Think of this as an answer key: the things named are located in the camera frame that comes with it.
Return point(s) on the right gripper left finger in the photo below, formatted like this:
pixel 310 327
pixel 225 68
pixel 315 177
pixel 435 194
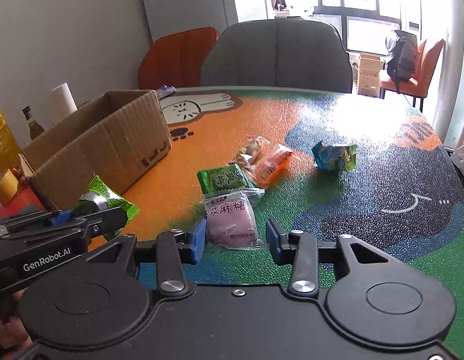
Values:
pixel 174 249

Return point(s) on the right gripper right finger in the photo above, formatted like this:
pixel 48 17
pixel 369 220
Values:
pixel 300 250

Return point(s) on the purple mochi packet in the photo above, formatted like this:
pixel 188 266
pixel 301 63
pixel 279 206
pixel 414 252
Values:
pixel 230 220

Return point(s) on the green white round cake packet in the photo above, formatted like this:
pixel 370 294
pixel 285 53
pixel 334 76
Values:
pixel 228 179

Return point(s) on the orange transparent snack packet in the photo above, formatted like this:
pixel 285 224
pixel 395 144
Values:
pixel 268 167

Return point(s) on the beige nut snack packet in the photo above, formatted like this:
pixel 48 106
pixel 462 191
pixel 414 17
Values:
pixel 249 153

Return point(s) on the green snack packet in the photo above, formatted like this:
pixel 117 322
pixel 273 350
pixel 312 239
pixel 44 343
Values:
pixel 99 197

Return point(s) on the person left hand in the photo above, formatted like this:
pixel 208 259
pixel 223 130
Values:
pixel 14 339

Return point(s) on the yellow tape roll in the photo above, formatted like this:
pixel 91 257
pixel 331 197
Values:
pixel 9 186

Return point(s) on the yellow oil bottle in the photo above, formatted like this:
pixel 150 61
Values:
pixel 9 149

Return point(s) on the blue green crumpled snack bag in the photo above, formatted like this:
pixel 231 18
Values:
pixel 334 158

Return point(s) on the colourful cat table mat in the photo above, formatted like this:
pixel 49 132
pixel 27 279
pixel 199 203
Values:
pixel 403 196

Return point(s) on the dark glass bottle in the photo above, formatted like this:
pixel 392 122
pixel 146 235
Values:
pixel 35 128

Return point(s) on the open cardboard box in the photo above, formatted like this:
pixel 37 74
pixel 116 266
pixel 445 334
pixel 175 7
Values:
pixel 117 137

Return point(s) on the white paper towel roll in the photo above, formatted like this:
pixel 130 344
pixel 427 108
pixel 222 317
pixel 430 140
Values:
pixel 61 103

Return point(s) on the small blue pink tissue pack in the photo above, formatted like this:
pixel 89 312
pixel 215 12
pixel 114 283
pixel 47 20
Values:
pixel 165 91

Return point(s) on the cardboard box on floor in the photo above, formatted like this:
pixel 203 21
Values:
pixel 369 67

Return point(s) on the grey upholstered chair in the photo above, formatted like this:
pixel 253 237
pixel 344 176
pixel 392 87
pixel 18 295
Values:
pixel 285 53

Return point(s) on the black grey backpack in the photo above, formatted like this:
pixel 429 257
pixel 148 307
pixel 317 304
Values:
pixel 401 57

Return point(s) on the orange chair by window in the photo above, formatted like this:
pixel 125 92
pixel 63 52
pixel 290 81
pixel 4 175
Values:
pixel 418 85

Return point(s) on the orange chair by wall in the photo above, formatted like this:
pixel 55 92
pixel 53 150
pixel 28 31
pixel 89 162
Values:
pixel 176 60

